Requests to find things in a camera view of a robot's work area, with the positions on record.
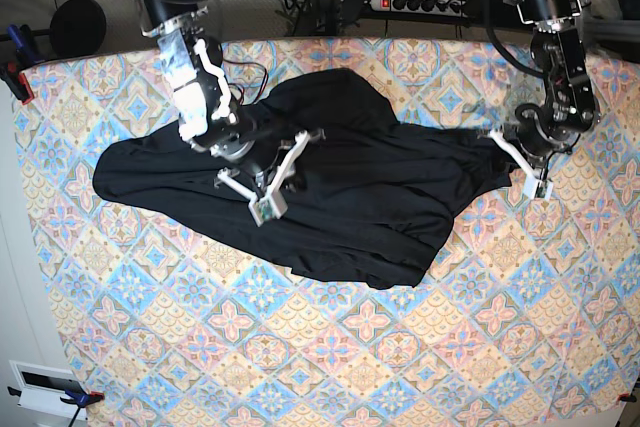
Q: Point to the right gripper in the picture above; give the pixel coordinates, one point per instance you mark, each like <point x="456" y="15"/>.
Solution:
<point x="254" y="153"/>

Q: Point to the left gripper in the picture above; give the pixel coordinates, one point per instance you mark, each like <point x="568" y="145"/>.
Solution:
<point x="530" y="146"/>

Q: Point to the black t-shirt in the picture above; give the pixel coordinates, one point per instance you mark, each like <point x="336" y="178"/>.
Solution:
<point x="375" y="201"/>

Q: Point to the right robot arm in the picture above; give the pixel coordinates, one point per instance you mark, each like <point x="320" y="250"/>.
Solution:
<point x="192" y="64"/>

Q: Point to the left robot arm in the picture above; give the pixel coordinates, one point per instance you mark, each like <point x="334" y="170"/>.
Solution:
<point x="570" y="108"/>

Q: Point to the patterned tablecloth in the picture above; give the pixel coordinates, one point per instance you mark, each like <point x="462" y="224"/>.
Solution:
<point x="529" y="314"/>

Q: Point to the white power strip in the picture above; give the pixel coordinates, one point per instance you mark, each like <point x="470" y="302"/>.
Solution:
<point x="451" y="8"/>

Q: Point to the red clamp lower right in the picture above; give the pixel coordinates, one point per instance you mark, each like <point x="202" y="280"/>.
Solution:
<point x="627" y="398"/>

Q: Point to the black round stool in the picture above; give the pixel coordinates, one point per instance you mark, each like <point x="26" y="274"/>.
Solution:
<point x="77" y="29"/>

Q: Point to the red black clamp left edge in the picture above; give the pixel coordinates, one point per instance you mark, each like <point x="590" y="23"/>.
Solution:
<point x="17" y="82"/>

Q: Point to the blue clamp upper left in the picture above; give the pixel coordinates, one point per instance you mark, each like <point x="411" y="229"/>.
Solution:
<point x="23" y="45"/>

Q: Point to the blue clamp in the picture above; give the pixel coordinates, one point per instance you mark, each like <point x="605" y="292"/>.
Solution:
<point x="23" y="45"/>
<point x="75" y="399"/>

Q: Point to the blue clamp lower left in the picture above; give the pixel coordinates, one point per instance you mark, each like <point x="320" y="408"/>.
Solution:
<point x="75" y="399"/>

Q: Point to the white floor outlet box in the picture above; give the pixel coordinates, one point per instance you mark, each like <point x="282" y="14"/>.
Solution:
<point x="42" y="387"/>

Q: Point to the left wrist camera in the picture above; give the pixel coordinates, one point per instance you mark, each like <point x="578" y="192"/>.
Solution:
<point x="537" y="188"/>

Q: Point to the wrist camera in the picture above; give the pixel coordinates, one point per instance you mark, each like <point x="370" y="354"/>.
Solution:
<point x="537" y="188"/>
<point x="267" y="208"/>

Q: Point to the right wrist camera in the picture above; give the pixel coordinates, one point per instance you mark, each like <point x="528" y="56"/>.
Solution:
<point x="267" y="208"/>

